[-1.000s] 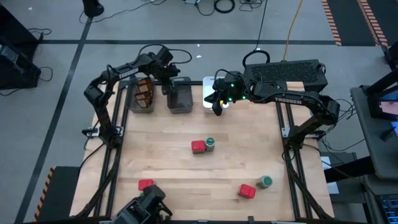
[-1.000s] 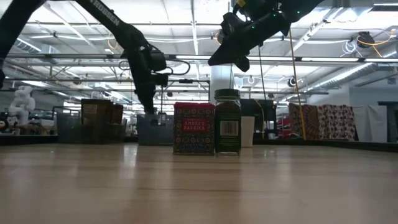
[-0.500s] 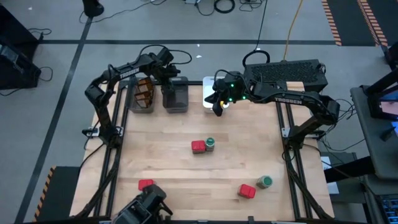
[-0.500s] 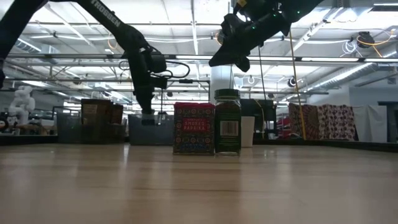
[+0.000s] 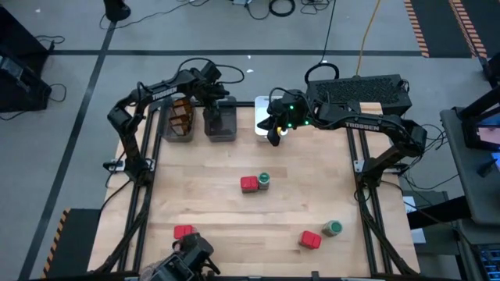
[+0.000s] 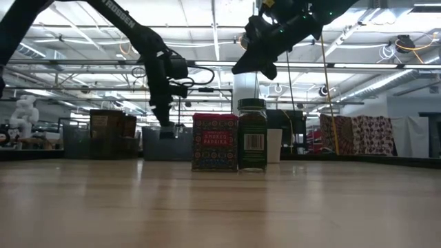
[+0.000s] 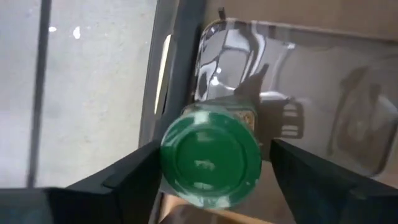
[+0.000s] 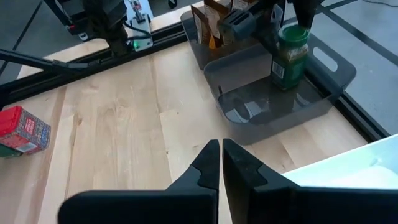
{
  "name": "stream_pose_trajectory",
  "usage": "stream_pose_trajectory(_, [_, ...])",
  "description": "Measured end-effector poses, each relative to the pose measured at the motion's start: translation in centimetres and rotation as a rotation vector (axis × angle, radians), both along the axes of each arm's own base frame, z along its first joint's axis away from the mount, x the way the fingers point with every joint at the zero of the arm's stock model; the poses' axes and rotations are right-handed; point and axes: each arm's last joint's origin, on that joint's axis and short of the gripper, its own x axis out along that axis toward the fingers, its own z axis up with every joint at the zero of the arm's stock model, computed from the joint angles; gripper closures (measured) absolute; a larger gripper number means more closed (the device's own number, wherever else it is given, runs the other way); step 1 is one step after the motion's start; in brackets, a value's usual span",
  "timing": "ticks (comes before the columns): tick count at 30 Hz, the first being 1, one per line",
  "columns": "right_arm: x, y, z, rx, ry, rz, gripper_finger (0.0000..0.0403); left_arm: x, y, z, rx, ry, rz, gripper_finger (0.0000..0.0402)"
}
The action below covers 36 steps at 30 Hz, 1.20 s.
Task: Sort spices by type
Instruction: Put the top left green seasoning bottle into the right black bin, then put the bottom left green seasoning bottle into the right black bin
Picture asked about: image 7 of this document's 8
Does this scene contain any grey plastic bin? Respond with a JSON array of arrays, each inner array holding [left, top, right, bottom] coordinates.
[[138, 0, 398, 218]]

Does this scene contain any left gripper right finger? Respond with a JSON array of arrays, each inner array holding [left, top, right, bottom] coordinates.
[[269, 139, 398, 224]]

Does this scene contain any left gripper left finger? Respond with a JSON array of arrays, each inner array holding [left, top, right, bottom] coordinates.
[[0, 141, 162, 224]]

